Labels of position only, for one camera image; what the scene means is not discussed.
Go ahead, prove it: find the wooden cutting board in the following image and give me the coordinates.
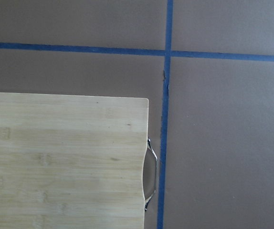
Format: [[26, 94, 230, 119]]
[[0, 93, 149, 229]]

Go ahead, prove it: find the metal cutting board handle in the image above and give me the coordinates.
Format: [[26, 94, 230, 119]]
[[143, 138, 158, 212]]

